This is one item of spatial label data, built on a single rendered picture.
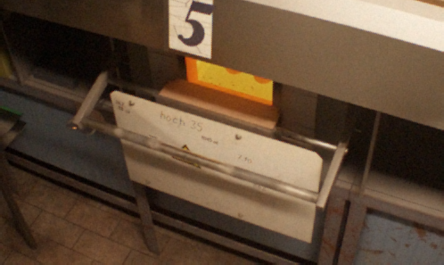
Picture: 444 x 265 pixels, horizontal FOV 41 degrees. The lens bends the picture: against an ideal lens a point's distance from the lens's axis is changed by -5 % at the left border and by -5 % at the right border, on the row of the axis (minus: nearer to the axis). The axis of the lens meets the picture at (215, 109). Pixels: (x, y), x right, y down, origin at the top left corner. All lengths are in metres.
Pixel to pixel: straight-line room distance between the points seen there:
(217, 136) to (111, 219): 1.29
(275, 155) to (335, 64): 0.55
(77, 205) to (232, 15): 1.93
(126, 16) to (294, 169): 0.62
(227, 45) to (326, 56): 0.19
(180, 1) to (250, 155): 0.60
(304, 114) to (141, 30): 0.57
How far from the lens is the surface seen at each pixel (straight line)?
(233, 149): 1.62
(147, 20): 1.19
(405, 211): 1.80
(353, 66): 1.06
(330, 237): 2.02
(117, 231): 2.77
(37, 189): 3.01
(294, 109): 1.60
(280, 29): 1.07
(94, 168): 2.49
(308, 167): 1.55
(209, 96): 1.62
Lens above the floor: 2.27
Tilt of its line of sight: 45 degrees down
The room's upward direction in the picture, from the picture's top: 4 degrees counter-clockwise
